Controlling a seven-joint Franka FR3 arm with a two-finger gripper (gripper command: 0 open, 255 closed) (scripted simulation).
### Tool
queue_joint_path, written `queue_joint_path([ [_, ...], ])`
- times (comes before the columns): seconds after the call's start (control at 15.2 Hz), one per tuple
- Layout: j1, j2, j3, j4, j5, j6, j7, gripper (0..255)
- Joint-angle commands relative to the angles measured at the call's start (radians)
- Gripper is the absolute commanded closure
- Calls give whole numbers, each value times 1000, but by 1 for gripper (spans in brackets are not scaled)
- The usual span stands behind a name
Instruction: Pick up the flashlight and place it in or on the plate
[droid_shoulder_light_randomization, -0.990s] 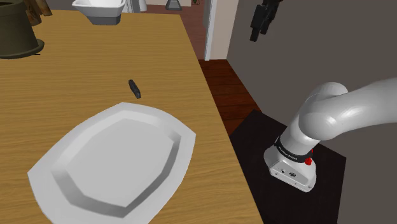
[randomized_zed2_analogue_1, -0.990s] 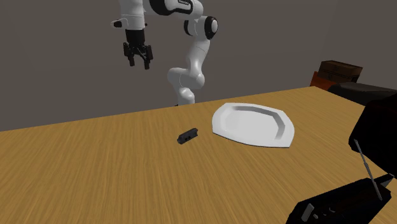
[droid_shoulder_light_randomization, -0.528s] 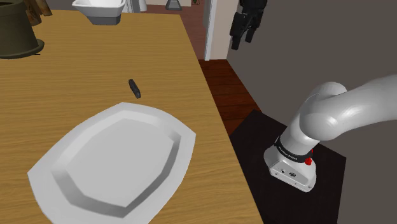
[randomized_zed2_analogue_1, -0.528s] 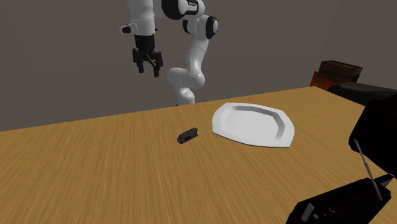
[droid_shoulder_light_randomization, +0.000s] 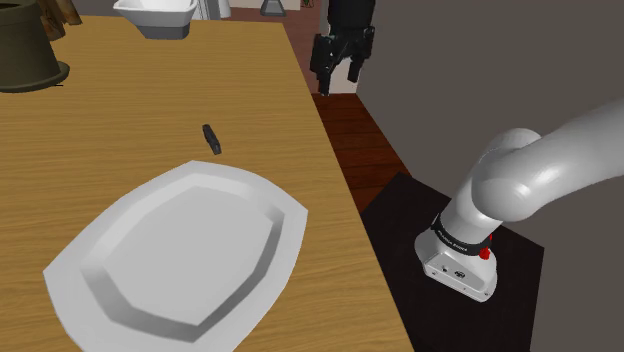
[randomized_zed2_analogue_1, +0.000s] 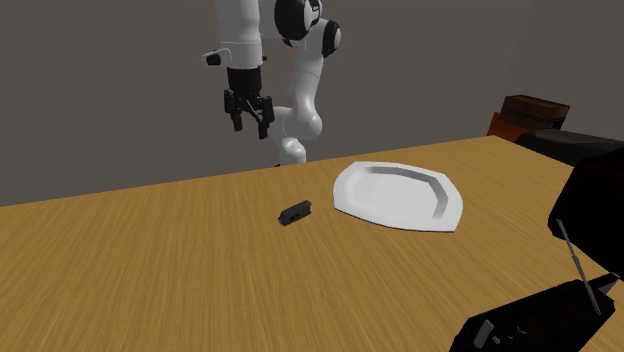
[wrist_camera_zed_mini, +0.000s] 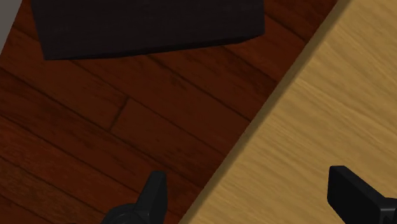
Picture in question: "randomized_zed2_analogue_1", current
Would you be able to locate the large black box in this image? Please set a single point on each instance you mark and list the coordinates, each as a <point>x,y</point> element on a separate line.
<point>597,204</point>

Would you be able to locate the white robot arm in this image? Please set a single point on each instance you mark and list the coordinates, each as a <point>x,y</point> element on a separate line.
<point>302,97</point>

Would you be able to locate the orange box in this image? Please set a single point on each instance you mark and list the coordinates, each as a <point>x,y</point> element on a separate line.
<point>502,129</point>

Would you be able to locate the thin grey rod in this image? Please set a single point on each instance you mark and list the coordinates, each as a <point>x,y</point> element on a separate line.
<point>578,265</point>

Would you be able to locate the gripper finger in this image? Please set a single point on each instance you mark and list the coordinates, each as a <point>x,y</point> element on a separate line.
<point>264,114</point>
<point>235,109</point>

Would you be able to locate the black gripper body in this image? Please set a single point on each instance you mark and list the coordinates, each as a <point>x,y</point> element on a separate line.
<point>244,80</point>

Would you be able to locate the brown wooden chest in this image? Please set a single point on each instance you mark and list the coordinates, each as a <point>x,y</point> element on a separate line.
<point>534,111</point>

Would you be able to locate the white plate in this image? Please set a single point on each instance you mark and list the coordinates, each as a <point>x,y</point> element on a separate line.
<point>390,195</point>

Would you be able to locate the small black block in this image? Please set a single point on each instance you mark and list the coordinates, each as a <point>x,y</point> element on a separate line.
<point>295,213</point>

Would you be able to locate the flat black case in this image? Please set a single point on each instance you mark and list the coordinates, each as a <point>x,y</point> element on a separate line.
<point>536,322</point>

